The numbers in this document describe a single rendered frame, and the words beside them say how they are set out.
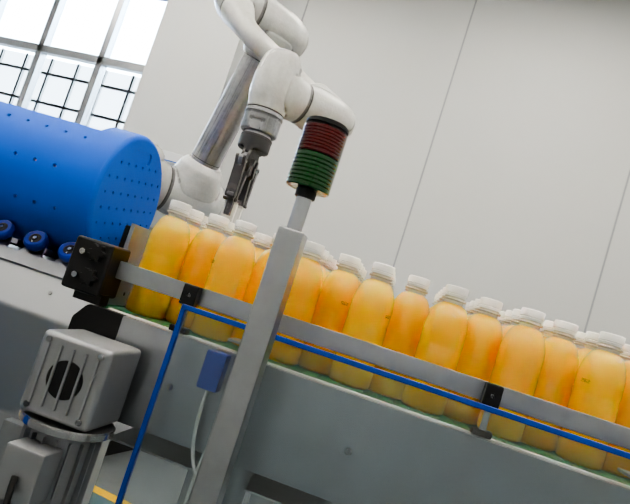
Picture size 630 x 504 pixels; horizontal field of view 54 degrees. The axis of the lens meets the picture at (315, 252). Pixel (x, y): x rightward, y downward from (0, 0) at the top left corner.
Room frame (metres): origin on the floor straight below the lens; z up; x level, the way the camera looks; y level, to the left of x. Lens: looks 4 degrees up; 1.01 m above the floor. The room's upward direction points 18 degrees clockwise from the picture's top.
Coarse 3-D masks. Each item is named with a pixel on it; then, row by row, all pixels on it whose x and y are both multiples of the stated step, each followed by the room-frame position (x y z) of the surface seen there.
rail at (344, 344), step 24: (120, 264) 1.05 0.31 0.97; (168, 288) 1.04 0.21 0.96; (240, 312) 1.02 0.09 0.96; (312, 336) 1.00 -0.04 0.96; (336, 336) 0.99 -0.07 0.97; (384, 360) 0.98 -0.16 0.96; (408, 360) 0.97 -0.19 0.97; (456, 384) 0.96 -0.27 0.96; (480, 384) 0.95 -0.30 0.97; (528, 408) 0.94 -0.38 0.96; (552, 408) 0.94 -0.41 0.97; (600, 432) 0.92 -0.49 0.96; (624, 432) 0.92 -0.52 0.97
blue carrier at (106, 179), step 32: (0, 128) 1.19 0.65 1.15; (32, 128) 1.19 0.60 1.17; (64, 128) 1.20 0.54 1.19; (0, 160) 1.17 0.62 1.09; (32, 160) 1.16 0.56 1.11; (64, 160) 1.16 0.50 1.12; (96, 160) 1.15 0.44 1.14; (128, 160) 1.22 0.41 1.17; (160, 160) 1.35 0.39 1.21; (0, 192) 1.18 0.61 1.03; (32, 192) 1.17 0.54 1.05; (64, 192) 1.15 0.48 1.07; (96, 192) 1.15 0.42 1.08; (128, 192) 1.26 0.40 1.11; (32, 224) 1.20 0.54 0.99; (64, 224) 1.17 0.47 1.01; (96, 224) 1.18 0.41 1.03; (128, 224) 1.31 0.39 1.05
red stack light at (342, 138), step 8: (304, 128) 0.84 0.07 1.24; (312, 128) 0.83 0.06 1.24; (320, 128) 0.82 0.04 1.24; (328, 128) 0.82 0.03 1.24; (336, 128) 0.83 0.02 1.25; (304, 136) 0.84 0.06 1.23; (312, 136) 0.83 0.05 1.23; (320, 136) 0.82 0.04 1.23; (328, 136) 0.82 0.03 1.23; (336, 136) 0.83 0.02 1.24; (344, 136) 0.84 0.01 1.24; (304, 144) 0.83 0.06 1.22; (312, 144) 0.83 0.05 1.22; (320, 144) 0.82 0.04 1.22; (328, 144) 0.82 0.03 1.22; (336, 144) 0.83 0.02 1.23; (344, 144) 0.85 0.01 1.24; (320, 152) 0.83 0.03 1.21; (328, 152) 0.83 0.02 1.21; (336, 152) 0.83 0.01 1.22; (336, 160) 0.84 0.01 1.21
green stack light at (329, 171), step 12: (300, 156) 0.83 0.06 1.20; (312, 156) 0.82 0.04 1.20; (324, 156) 0.82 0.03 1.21; (300, 168) 0.83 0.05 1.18; (312, 168) 0.82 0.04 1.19; (324, 168) 0.83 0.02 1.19; (336, 168) 0.84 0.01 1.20; (288, 180) 0.84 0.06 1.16; (300, 180) 0.83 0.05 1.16; (312, 180) 0.82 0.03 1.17; (324, 180) 0.83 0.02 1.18; (324, 192) 0.84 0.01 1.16
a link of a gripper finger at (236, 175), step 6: (246, 156) 1.35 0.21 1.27; (234, 162) 1.36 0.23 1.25; (246, 162) 1.36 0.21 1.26; (234, 168) 1.36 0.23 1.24; (240, 168) 1.36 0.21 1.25; (234, 174) 1.36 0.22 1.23; (240, 174) 1.36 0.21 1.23; (234, 180) 1.36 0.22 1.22; (240, 180) 1.36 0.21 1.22; (228, 186) 1.36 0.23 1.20; (234, 186) 1.36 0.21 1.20; (234, 192) 1.36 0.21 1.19
